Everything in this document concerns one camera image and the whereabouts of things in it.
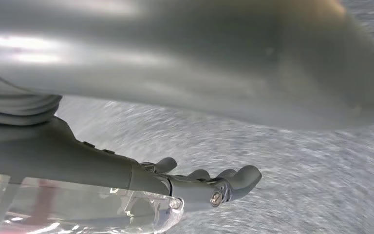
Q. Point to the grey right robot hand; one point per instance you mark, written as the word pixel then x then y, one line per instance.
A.
pixel 180 64

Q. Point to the ribbed grey right arm sleeve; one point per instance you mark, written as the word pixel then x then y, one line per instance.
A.
pixel 16 108

